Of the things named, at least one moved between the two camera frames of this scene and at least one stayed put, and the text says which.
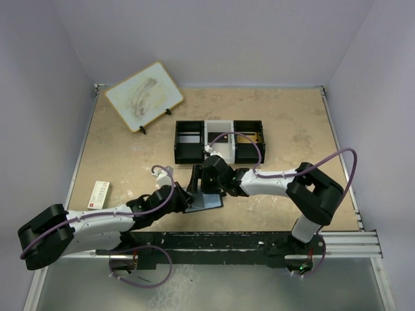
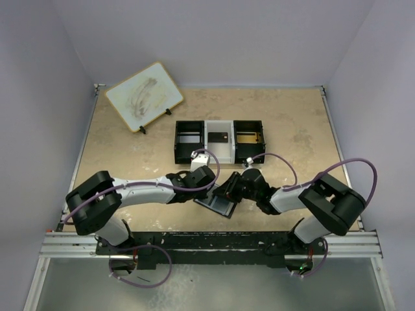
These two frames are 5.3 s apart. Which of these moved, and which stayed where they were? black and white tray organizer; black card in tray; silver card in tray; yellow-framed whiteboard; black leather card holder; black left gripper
Moved: black left gripper; black leather card holder
Stayed: yellow-framed whiteboard; black and white tray organizer; black card in tray; silver card in tray
